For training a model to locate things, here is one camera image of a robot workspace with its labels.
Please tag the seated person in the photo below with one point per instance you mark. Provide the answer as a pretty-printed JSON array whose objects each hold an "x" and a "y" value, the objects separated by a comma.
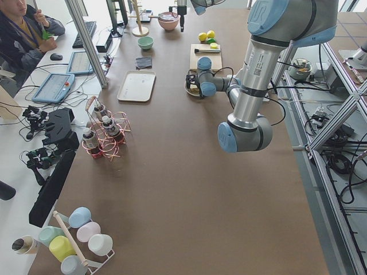
[{"x": 22, "y": 44}]

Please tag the blue teach pendant lower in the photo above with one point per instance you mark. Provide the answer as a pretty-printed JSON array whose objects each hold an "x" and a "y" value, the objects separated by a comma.
[{"x": 54, "y": 88}]

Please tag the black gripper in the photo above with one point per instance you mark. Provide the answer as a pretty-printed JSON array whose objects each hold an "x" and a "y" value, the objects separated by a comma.
[
  {"x": 181, "y": 10},
  {"x": 202, "y": 94}
]

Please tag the tea bottle lower left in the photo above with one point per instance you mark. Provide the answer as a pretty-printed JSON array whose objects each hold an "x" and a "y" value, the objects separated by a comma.
[{"x": 110, "y": 127}]

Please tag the white cup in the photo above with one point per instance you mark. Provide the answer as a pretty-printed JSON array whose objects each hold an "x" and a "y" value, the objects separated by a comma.
[{"x": 100, "y": 244}]

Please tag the mint green cup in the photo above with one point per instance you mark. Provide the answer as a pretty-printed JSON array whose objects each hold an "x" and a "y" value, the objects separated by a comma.
[{"x": 48, "y": 233}]

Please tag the paper coffee cup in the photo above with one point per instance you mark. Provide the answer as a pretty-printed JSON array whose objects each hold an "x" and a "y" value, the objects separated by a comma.
[{"x": 25, "y": 245}]

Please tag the pink cup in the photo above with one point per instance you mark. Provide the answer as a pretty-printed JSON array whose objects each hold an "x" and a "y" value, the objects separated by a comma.
[{"x": 85, "y": 232}]

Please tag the aluminium frame post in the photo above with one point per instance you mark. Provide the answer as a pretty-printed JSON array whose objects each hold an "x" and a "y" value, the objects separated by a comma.
[{"x": 76, "y": 14}]

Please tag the copper wire bottle rack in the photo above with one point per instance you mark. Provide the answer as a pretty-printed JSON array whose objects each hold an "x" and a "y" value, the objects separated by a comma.
[{"x": 108, "y": 147}]

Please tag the steel muddler black tip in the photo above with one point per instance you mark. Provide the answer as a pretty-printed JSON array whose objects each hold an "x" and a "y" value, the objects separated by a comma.
[{"x": 211, "y": 51}]

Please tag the half cut lemon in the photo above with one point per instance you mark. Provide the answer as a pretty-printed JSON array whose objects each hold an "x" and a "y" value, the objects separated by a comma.
[{"x": 214, "y": 46}]

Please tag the blue teach pendant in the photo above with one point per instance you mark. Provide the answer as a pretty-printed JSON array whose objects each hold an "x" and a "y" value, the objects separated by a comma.
[
  {"x": 54, "y": 88},
  {"x": 79, "y": 64}
]

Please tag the cream rabbit tray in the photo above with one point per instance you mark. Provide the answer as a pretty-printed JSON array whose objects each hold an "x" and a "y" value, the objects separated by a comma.
[{"x": 137, "y": 86}]

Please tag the blue teach pendant upper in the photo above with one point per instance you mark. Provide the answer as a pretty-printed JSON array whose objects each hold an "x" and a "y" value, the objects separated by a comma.
[{"x": 79, "y": 64}]

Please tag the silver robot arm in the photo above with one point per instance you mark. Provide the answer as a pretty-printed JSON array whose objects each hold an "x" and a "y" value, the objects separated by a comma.
[
  {"x": 273, "y": 25},
  {"x": 199, "y": 6}
]

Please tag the yellow cup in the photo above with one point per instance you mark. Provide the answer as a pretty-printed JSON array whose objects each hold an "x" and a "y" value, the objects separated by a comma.
[{"x": 61, "y": 248}]

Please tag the grey folded cloth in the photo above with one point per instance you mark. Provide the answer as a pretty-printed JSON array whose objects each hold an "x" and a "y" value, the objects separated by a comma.
[{"x": 143, "y": 62}]

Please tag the wooden cup stand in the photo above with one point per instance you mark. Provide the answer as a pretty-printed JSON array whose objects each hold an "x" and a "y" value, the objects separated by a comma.
[{"x": 139, "y": 31}]

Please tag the green lime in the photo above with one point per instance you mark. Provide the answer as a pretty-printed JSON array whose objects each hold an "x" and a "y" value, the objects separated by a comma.
[{"x": 210, "y": 41}]

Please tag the white round plate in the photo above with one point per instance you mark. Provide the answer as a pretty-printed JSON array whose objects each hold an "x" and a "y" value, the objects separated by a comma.
[{"x": 190, "y": 92}]

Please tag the grey blue cup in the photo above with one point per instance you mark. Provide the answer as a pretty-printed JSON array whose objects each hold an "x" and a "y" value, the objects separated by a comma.
[{"x": 72, "y": 265}]

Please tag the tea bottle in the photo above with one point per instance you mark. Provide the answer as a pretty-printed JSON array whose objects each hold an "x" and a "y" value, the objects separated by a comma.
[
  {"x": 99, "y": 112},
  {"x": 90, "y": 139},
  {"x": 110, "y": 127}
]

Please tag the yellow lemon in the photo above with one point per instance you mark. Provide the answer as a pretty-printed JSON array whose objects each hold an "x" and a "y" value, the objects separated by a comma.
[
  {"x": 210, "y": 34},
  {"x": 202, "y": 37}
]

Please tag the bread slice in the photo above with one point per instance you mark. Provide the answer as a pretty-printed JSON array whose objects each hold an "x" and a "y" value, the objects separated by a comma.
[{"x": 193, "y": 88}]

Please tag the green ceramic bowl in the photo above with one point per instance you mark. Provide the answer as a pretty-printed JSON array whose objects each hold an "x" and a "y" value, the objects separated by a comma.
[{"x": 145, "y": 43}]

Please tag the white rack with cups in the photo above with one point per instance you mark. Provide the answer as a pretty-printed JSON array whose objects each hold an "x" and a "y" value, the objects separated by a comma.
[{"x": 93, "y": 262}]

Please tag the light blue cup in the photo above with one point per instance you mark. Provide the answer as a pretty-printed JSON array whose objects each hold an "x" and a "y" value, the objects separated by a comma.
[{"x": 79, "y": 217}]

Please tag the tea bottle upper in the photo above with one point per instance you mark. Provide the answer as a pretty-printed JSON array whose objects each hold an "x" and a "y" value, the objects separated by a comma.
[{"x": 99, "y": 112}]

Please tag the wooden cutting board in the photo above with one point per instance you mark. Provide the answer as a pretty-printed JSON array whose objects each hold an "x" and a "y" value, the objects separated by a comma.
[{"x": 195, "y": 54}]

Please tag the yellow lemon upper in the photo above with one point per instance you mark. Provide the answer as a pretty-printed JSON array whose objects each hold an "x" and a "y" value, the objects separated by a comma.
[{"x": 202, "y": 37}]

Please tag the tea bottle lower right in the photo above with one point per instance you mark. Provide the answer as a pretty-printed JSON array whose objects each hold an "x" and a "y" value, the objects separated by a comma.
[{"x": 90, "y": 139}]

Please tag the pink bowl of ice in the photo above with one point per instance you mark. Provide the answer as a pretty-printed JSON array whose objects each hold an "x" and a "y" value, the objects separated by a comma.
[{"x": 168, "y": 20}]

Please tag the yellow lemon lower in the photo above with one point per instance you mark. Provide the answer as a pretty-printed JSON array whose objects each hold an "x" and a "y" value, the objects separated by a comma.
[{"x": 210, "y": 34}]

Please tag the black computer mouse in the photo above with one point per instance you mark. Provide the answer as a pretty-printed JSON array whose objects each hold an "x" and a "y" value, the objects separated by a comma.
[{"x": 56, "y": 57}]

